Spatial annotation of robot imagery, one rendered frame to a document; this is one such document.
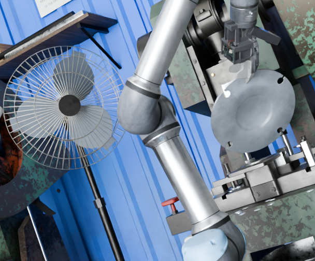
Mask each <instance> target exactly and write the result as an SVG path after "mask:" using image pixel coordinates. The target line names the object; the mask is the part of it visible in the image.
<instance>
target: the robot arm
mask: <svg viewBox="0 0 315 261"><path fill-rule="evenodd" d="M198 1H199V0H166V1H165V3H164V5H163V7H162V10H161V12H160V14H159V17H158V19H157V21H156V24H155V26H154V28H153V31H152V33H151V35H150V37H149V40H148V42H147V44H146V47H145V49H144V51H143V54H142V56H141V58H140V61H139V63H138V65H137V67H136V70H135V72H134V74H133V76H131V77H129V78H128V79H127V81H126V83H125V85H124V88H123V90H122V93H121V95H120V98H119V101H118V106H117V117H118V120H119V123H120V124H121V126H122V127H123V128H124V129H125V130H126V131H127V132H129V133H131V134H134V135H139V136H140V138H141V140H142V142H143V144H144V146H145V147H148V148H151V149H152V150H153V151H154V153H155V155H156V157H157V158H158V160H159V162H160V164H161V166H162V168H163V170H164V172H165V174H166V176H167V177H168V179H169V181H170V183H171V185H172V187H173V189H174V191H175V193H176V194H177V196H178V198H179V200H180V202H181V204H182V206H183V208H184V210H185V212H186V213H187V215H188V217H189V219H190V221H191V223H192V230H191V235H192V238H190V239H188V240H187V241H186V242H185V243H184V244H183V246H182V254H183V260H184V261H242V260H243V258H244V256H245V253H246V247H247V243H246V238H245V236H244V234H243V232H242V230H241V229H240V228H239V227H238V226H236V225H235V224H233V222H232V220H231V218H230V217H229V215H228V214H227V213H225V212H222V211H220V210H219V208H218V206H217V204H216V202H215V200H214V198H213V197H212V195H211V193H210V191H209V189H208V187H207V185H206V183H205V182H204V180H203V178H202V176H201V174H200V173H199V171H198V169H197V167H196V165H195V163H194V162H193V160H192V158H191V156H190V154H189V152H188V150H187V149H186V147H185V145H184V143H183V141H182V139H181V137H180V136H179V133H180V129H181V126H180V124H179V122H178V120H177V119H176V109H175V106H174V104H173V103H172V101H171V100H170V99H169V98H168V97H166V96H164V95H162V92H161V89H160V87H161V84H162V82H163V80H164V78H165V75H166V73H167V71H168V69H169V66H170V64H171V62H172V60H173V57H174V55H175V53H176V51H177V48H178V46H179V44H180V42H181V39H182V37H183V34H184V32H185V30H186V28H187V25H188V23H189V21H190V19H191V16H192V14H193V12H194V10H195V7H196V5H197V3H198ZM258 6H259V0H230V18H231V19H230V20H228V21H224V38H221V54H224V56H225V57H226V58H227V59H228V60H229V61H231V62H232V63H233V64H232V65H231V66H230V67H229V69H228V70H229V72H230V73H237V74H236V78H237V79H242V78H245V84H247V83H249V82H250V80H251V79H252V77H253V76H254V73H255V72H256V70H257V68H258V65H259V45H258V42H257V40H256V38H259V39H261V40H264V41H265V42H266V43H268V44H274V45H278V43H279V41H280V40H281V38H280V37H279V36H277V34H276V33H275V32H273V31H267V30H265V29H263V28H260V27H258V26H255V25H256V23H257V16H258ZM223 43H224V46H223ZM223 47H224V50H223Z"/></svg>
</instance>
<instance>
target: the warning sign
mask: <svg viewBox="0 0 315 261"><path fill-rule="evenodd" d="M69 1H71V0H35V2H36V5H37V7H38V10H39V13H40V16H41V18H42V17H44V16H46V15H47V14H49V13H51V12H52V11H54V10H56V9H57V8H59V7H61V6H62V5H64V4H66V3H67V2H69Z"/></svg>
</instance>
